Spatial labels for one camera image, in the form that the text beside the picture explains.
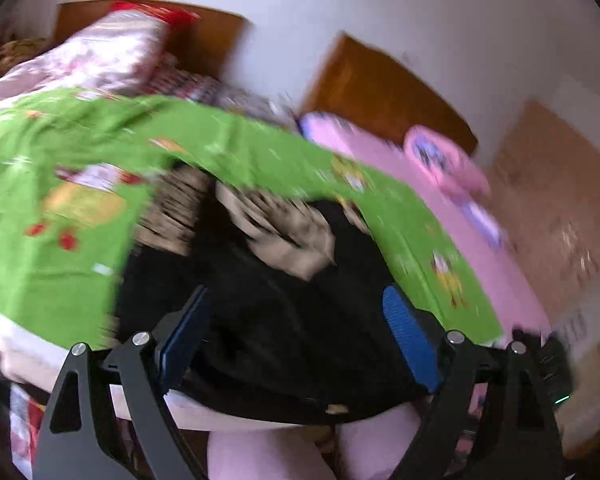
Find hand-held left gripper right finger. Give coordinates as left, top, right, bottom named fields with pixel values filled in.
left=381, top=284, right=567, bottom=480

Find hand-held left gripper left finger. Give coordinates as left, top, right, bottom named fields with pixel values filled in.
left=32, top=284, right=212, bottom=480

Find black printed pants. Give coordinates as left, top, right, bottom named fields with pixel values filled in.
left=115, top=160, right=432, bottom=427

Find pink bed sheet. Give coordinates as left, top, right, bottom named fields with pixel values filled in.
left=297, top=112, right=554, bottom=342

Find person's right leg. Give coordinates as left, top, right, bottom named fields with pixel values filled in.
left=337, top=399, right=428, bottom=480

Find person's leg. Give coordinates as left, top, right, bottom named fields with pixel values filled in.
left=206, top=417, right=337, bottom=480
left=337, top=399, right=428, bottom=480

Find person's left leg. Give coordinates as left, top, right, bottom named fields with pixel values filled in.
left=206, top=417, right=337, bottom=480

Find green printed bed sheet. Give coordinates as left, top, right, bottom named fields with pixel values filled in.
left=0, top=87, right=504, bottom=432

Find pink round cushion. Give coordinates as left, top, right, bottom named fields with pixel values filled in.
left=402, top=125, right=492, bottom=202

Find brown cardboard panel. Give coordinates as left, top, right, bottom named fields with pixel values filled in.
left=484, top=97, right=600, bottom=322

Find red plaid bed sheet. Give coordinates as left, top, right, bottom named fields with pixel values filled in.
left=0, top=339, right=47, bottom=477

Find wooden headboard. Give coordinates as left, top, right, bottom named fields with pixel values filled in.
left=300, top=32, right=479, bottom=157
left=55, top=0, right=254, bottom=84

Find striped pillow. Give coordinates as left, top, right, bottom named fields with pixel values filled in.
left=145, top=67, right=302, bottom=132

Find pink floral quilt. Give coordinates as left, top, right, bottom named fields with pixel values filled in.
left=0, top=10, right=181, bottom=112

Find red pillow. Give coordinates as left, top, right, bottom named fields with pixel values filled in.
left=109, top=2, right=202, bottom=27

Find yellow plush toy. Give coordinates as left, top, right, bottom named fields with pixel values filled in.
left=0, top=36, right=49, bottom=74

